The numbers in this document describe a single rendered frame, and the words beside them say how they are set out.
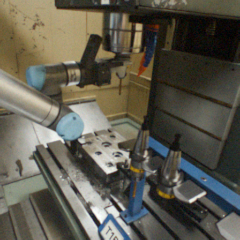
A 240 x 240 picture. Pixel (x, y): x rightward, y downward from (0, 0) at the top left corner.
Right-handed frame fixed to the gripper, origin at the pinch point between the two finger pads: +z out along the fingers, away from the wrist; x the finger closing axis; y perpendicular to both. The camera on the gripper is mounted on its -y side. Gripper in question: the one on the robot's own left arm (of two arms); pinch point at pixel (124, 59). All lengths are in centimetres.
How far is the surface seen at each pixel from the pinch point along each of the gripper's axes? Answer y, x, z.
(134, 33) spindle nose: -9.8, 7.8, -2.3
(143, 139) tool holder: 13.5, 30.6, -17.0
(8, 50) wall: 9, -101, -20
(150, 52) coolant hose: -5.6, 18.2, -4.7
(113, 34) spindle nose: -9.5, 3.7, -7.7
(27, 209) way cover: 68, -17, -41
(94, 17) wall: -11, -98, 46
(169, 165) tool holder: 14.7, 40.7, -18.4
